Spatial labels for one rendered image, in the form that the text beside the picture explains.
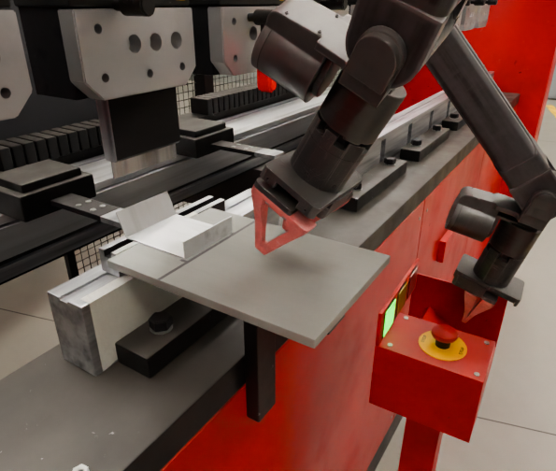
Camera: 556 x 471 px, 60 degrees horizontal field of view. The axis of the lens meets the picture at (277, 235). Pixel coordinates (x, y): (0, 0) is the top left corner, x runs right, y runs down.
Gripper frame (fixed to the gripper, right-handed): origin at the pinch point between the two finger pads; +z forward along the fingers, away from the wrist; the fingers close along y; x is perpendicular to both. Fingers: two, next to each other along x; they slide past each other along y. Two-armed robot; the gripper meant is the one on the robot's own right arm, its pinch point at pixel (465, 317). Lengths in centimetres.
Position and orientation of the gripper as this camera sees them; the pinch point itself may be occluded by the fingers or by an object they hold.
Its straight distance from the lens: 88.5
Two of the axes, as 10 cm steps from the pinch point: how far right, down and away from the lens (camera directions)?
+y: -8.4, -4.4, 3.2
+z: -2.2, 8.1, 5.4
